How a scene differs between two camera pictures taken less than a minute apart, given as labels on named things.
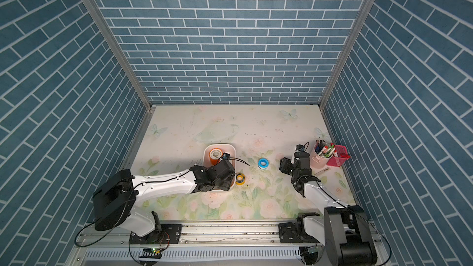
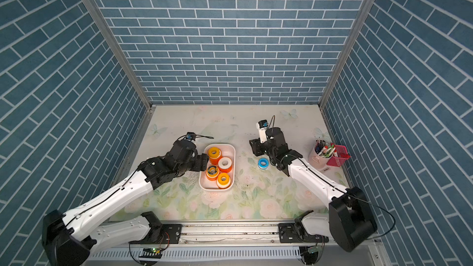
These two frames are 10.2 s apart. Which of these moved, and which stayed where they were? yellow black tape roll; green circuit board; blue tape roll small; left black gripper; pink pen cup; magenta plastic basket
Moved: left black gripper; yellow black tape roll
Stayed: pink pen cup; green circuit board; magenta plastic basket; blue tape roll small
